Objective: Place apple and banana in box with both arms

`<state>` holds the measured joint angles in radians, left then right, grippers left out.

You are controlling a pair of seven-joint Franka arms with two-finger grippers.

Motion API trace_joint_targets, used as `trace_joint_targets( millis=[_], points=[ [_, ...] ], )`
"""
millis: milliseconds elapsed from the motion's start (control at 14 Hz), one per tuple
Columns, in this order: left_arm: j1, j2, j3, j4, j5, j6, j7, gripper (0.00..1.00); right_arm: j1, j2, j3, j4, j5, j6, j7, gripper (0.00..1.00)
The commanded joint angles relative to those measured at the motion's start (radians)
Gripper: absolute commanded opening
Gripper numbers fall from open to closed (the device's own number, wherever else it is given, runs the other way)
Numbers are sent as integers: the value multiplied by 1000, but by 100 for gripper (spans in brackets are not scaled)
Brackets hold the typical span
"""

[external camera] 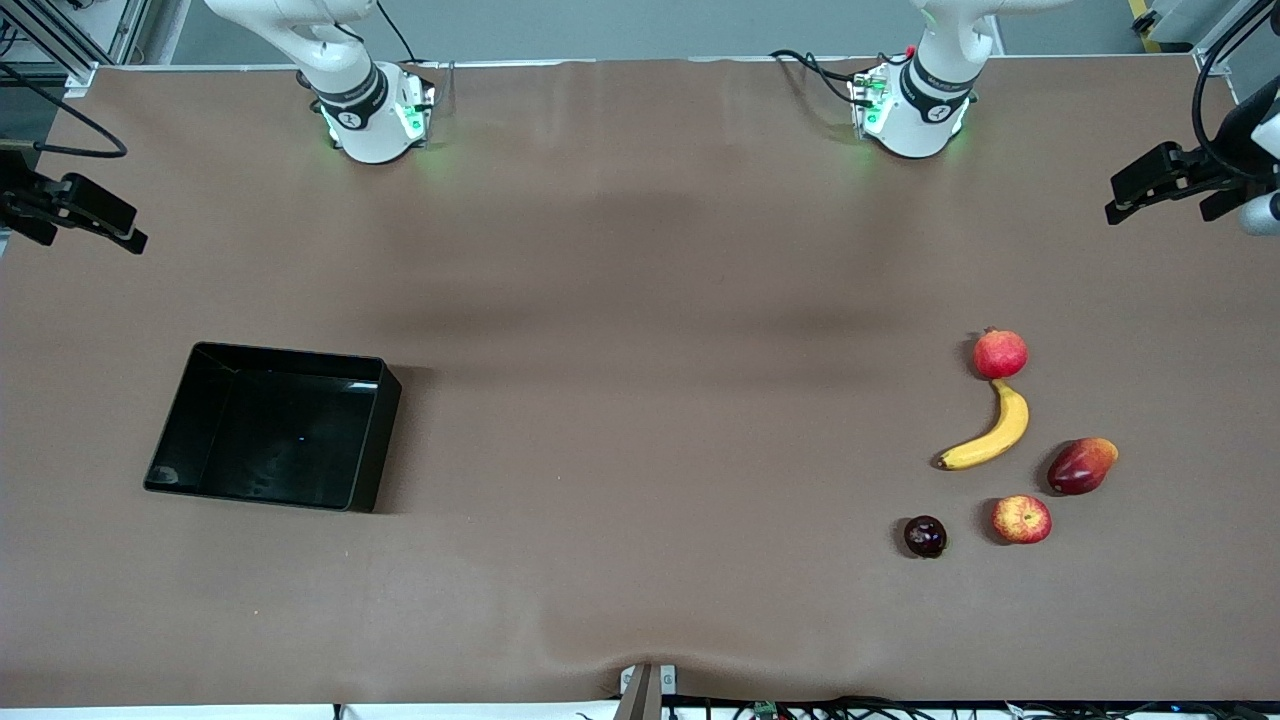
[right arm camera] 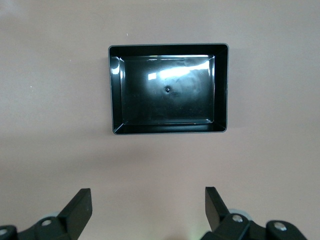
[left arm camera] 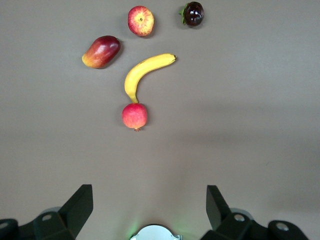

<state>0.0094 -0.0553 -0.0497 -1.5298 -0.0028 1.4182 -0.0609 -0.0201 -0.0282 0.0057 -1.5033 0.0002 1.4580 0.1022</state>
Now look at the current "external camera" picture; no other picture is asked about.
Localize dark purple plum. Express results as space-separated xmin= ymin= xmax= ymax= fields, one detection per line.
xmin=904 ymin=515 xmax=948 ymax=559

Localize yellow banana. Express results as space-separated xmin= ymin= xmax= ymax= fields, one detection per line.
xmin=937 ymin=379 xmax=1030 ymax=472

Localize aluminium frame profile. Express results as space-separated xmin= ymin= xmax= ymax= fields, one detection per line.
xmin=0 ymin=0 xmax=151 ymax=96
xmin=1190 ymin=0 xmax=1280 ymax=76

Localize red yellow apple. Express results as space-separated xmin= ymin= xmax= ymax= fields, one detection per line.
xmin=991 ymin=495 xmax=1053 ymax=546

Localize yellow black striped post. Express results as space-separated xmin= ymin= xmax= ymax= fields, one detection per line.
xmin=1128 ymin=0 xmax=1167 ymax=54

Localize metal table edge bracket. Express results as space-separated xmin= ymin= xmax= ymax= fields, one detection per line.
xmin=618 ymin=663 xmax=678 ymax=720

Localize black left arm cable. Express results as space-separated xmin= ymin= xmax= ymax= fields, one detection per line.
xmin=1189 ymin=0 xmax=1280 ymax=184

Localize red pomegranate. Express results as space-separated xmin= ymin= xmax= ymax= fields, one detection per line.
xmin=973 ymin=327 xmax=1029 ymax=381

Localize red yellow mango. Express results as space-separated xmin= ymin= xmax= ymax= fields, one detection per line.
xmin=1047 ymin=437 xmax=1120 ymax=497

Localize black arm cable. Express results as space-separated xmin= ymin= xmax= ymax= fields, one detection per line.
xmin=0 ymin=62 xmax=129 ymax=160
xmin=1189 ymin=0 xmax=1280 ymax=184

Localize black plastic box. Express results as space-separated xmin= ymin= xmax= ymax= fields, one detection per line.
xmin=143 ymin=341 xmax=403 ymax=513

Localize black right base cable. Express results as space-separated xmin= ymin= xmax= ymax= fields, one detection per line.
xmin=374 ymin=0 xmax=421 ymax=67

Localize black left base cables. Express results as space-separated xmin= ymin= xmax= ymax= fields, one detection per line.
xmin=770 ymin=48 xmax=881 ymax=106

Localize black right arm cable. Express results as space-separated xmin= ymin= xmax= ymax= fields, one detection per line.
xmin=0 ymin=62 xmax=129 ymax=160

